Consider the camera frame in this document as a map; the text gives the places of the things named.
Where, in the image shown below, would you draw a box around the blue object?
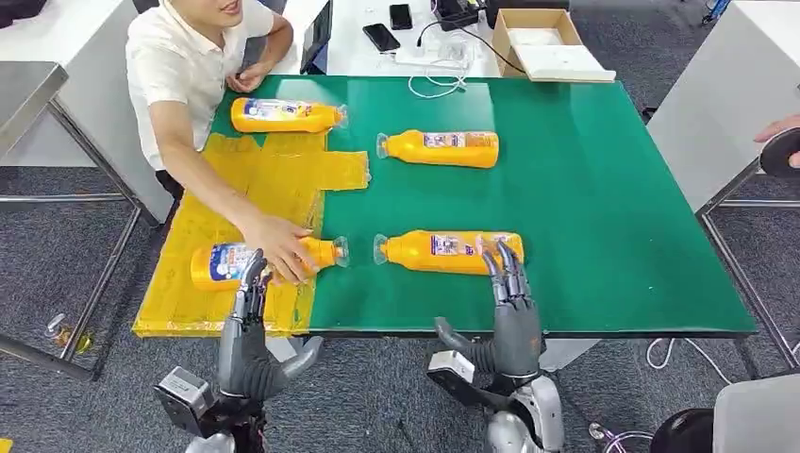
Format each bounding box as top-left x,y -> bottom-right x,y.
702,0 -> 734,25

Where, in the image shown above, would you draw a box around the black charger device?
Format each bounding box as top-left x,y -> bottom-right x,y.
433,0 -> 486,32

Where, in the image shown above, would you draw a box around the white foam sheet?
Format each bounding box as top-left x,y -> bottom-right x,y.
521,43 -> 618,84

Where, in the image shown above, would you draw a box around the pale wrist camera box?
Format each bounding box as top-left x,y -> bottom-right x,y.
153,366 -> 218,440
425,349 -> 496,409

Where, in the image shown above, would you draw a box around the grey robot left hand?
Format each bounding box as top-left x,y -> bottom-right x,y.
216,247 -> 325,403

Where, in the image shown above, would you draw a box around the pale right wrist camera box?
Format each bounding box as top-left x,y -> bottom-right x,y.
425,349 -> 496,409

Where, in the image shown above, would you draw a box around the white cable on floor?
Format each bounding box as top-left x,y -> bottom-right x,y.
644,336 -> 800,387

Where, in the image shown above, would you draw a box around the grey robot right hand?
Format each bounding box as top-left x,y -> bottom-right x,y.
433,240 -> 544,380

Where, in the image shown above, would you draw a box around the white cable on desk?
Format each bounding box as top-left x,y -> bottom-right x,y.
407,70 -> 470,101

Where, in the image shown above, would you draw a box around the dark object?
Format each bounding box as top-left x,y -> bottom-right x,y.
0,0 -> 49,30

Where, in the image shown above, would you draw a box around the cardboard box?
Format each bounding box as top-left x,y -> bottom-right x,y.
491,8 -> 584,80

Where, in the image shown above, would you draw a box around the white side table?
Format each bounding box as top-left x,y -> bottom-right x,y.
645,0 -> 800,371

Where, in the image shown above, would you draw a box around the black cable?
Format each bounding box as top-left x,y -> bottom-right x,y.
416,20 -> 527,76

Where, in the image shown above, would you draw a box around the pink cable bundle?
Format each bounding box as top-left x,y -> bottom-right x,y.
587,421 -> 655,453

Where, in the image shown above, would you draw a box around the black disc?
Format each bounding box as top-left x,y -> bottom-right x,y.
758,127 -> 800,178

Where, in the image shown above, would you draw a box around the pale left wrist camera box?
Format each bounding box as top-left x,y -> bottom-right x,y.
153,366 -> 218,440

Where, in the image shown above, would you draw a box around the person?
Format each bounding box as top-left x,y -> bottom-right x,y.
125,0 -> 318,286

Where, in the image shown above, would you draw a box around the black bag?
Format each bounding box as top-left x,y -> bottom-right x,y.
649,407 -> 718,453

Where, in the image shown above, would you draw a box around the pale grey panel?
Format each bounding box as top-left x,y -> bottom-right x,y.
711,374 -> 800,453

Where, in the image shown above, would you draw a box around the orange drink bottle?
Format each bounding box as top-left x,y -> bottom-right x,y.
190,236 -> 351,294
229,96 -> 349,135
373,229 -> 525,277
375,129 -> 501,171

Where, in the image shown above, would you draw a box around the white power strip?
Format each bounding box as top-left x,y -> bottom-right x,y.
393,33 -> 475,70

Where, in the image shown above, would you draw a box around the green table mat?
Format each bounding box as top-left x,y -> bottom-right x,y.
210,75 -> 758,336

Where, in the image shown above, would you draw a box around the black smartphone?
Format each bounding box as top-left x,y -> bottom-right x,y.
361,22 -> 403,54
388,3 -> 415,32

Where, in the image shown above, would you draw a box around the yellow sheet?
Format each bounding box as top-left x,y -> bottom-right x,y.
132,129 -> 372,340

